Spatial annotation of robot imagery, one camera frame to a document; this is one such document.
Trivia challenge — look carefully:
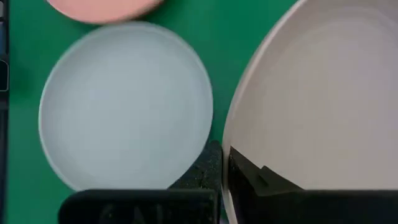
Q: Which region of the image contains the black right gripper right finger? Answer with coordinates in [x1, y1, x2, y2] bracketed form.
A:
[228, 146, 398, 224]

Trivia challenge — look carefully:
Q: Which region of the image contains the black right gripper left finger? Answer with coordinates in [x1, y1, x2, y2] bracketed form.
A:
[58, 139, 223, 224]

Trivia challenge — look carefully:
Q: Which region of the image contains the pale blue-grey plate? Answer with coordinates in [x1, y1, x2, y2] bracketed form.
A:
[37, 21, 215, 192]

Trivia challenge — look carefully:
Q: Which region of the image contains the cream plate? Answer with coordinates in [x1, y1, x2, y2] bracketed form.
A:
[221, 0, 398, 224]

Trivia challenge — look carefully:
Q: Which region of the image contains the peach pink plate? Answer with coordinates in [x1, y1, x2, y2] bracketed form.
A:
[46, 0, 165, 25]

